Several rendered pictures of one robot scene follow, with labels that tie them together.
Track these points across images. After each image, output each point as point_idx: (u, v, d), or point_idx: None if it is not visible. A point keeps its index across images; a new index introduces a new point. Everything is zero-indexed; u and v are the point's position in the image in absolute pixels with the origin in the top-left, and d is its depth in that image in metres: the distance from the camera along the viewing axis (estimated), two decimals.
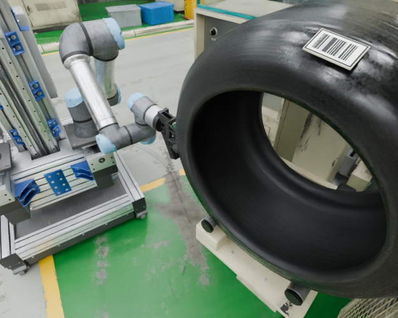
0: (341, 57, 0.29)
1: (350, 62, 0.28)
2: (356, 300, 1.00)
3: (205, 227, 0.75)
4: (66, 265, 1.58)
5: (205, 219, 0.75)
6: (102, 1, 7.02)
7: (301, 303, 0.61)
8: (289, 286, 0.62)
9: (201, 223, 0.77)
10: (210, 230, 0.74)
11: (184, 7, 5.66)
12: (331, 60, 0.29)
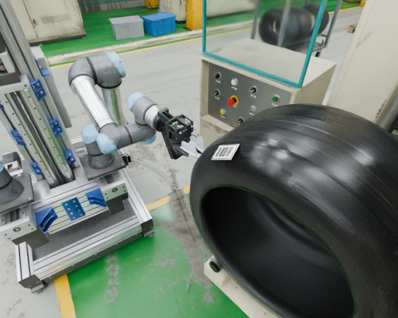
0: (227, 155, 0.52)
1: (230, 156, 0.51)
2: None
3: (213, 267, 0.87)
4: (79, 283, 1.70)
5: (218, 270, 0.87)
6: (105, 10, 7.14)
7: None
8: None
9: (218, 268, 0.85)
10: (210, 265, 0.88)
11: (186, 17, 5.78)
12: (222, 159, 0.52)
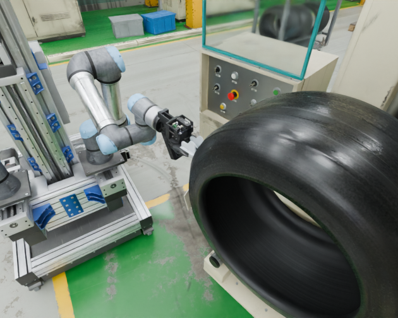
0: (187, 197, 0.76)
1: (185, 195, 0.75)
2: None
3: (213, 263, 0.85)
4: (78, 281, 1.68)
5: (212, 255, 0.85)
6: (104, 9, 7.12)
7: None
8: None
9: (210, 259, 0.87)
10: (217, 266, 0.84)
11: (186, 16, 5.75)
12: (185, 201, 0.76)
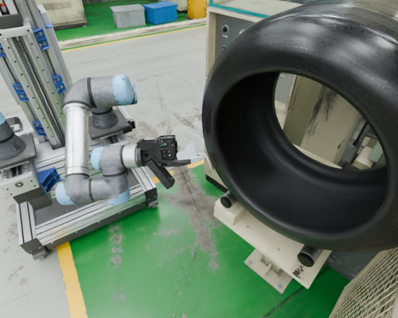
0: (208, 156, 0.79)
1: (206, 153, 0.78)
2: (359, 276, 1.09)
3: (225, 203, 0.83)
4: (83, 251, 1.66)
5: (223, 202, 0.86)
6: (105, 1, 7.10)
7: (311, 255, 0.68)
8: None
9: (228, 207, 0.84)
10: (223, 199, 0.82)
11: (187, 7, 5.74)
12: (207, 159, 0.78)
